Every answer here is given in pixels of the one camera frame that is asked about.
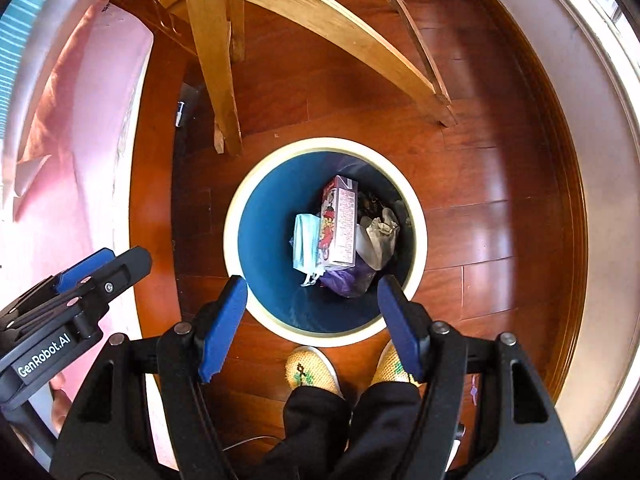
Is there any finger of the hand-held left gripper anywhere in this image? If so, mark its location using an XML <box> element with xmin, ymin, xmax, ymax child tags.
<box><xmin>10</xmin><ymin>246</ymin><xmax>153</xmax><ymax>333</ymax></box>
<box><xmin>0</xmin><ymin>247</ymin><xmax>116</xmax><ymax>326</ymax></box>

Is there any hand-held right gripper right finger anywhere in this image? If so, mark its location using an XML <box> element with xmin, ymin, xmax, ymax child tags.
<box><xmin>376</xmin><ymin>275</ymin><xmax>576</xmax><ymax>480</ymax></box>

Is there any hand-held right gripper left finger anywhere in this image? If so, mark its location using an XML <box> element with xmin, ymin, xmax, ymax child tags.
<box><xmin>50</xmin><ymin>275</ymin><xmax>249</xmax><ymax>480</ymax></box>

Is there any purple plastic bag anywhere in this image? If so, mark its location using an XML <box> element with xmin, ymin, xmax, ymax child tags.
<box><xmin>320</xmin><ymin>157</ymin><xmax>381</xmax><ymax>298</ymax></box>

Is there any white plastic bag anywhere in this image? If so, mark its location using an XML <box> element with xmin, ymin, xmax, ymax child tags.
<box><xmin>356</xmin><ymin>207</ymin><xmax>401</xmax><ymax>270</ymax></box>

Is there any red printed carton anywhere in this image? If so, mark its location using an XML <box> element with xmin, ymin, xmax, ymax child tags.
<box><xmin>317</xmin><ymin>175</ymin><xmax>360</xmax><ymax>267</ymax></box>

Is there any blue face mask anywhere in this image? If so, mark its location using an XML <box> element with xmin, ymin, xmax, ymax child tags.
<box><xmin>290</xmin><ymin>212</ymin><xmax>326</xmax><ymax>287</ymax></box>

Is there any blue cream-rimmed waste bin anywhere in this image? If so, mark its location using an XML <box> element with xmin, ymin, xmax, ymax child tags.
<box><xmin>223</xmin><ymin>137</ymin><xmax>428</xmax><ymax>347</ymax></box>

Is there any person's left hand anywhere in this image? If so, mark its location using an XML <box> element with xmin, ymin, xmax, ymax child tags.
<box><xmin>50</xmin><ymin>372</ymin><xmax>76</xmax><ymax>433</ymax></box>

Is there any yellow knitted slipper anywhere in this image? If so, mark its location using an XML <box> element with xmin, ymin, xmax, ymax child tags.
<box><xmin>372</xmin><ymin>340</ymin><xmax>423</xmax><ymax>388</ymax></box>
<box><xmin>286</xmin><ymin>345</ymin><xmax>343</xmax><ymax>401</ymax></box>

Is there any pink bed blanket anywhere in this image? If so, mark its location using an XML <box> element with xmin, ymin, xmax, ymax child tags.
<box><xmin>0</xmin><ymin>0</ymin><xmax>156</xmax><ymax>461</ymax></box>

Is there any person's right leg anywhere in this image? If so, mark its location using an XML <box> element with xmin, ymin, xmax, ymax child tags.
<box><xmin>345</xmin><ymin>382</ymin><xmax>436</xmax><ymax>480</ymax></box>

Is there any person's leg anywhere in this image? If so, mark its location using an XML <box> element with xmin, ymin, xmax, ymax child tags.
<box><xmin>260</xmin><ymin>385</ymin><xmax>353</xmax><ymax>480</ymax></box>
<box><xmin>345</xmin><ymin>382</ymin><xmax>436</xmax><ymax>480</ymax></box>

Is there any person's left leg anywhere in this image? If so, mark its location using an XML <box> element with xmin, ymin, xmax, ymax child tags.
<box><xmin>260</xmin><ymin>385</ymin><xmax>353</xmax><ymax>480</ymax></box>

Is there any black cable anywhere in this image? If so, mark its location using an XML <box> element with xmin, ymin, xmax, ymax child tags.
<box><xmin>222</xmin><ymin>435</ymin><xmax>281</xmax><ymax>453</ymax></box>

